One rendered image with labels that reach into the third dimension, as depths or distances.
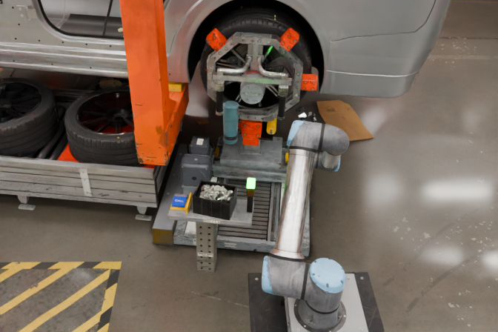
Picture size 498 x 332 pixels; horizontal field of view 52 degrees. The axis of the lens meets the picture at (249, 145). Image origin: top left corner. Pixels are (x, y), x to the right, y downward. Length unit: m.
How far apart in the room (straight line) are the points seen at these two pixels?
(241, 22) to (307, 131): 0.96
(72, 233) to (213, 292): 0.96
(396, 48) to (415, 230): 1.16
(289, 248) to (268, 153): 1.37
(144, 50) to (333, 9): 1.04
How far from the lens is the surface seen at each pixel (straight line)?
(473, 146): 4.34
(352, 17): 2.91
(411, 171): 3.89
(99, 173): 3.15
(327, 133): 2.19
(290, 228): 2.17
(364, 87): 3.11
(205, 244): 2.84
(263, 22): 2.91
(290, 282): 2.17
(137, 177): 3.09
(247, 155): 3.42
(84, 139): 3.20
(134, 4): 2.43
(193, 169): 3.05
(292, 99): 3.02
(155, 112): 2.67
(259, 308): 2.49
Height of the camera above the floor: 2.32
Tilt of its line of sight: 37 degrees down
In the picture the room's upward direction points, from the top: 3 degrees clockwise
